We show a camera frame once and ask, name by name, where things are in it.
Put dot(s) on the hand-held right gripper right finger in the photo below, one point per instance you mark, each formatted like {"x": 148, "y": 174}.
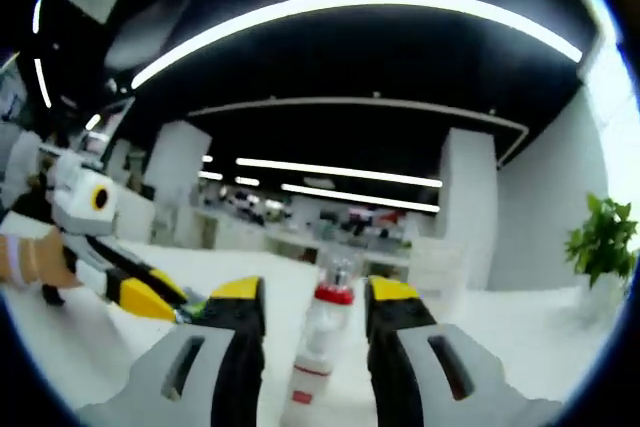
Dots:
{"x": 395, "y": 372}

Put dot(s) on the white wristband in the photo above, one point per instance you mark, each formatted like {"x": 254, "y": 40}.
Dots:
{"x": 20, "y": 259}

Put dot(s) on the person's left hand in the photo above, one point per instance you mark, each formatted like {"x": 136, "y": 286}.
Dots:
{"x": 60, "y": 262}

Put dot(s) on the potted green plant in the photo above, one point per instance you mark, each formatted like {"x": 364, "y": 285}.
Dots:
{"x": 605, "y": 242}

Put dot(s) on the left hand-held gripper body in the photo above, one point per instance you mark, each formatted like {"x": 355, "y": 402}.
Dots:
{"x": 80, "y": 207}

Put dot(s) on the row of white office desks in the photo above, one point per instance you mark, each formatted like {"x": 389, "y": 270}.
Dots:
{"x": 240, "y": 237}

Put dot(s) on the white skincare bottle red band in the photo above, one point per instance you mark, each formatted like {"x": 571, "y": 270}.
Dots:
{"x": 327, "y": 327}

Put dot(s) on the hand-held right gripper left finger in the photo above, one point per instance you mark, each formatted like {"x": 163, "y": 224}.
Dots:
{"x": 240, "y": 372}

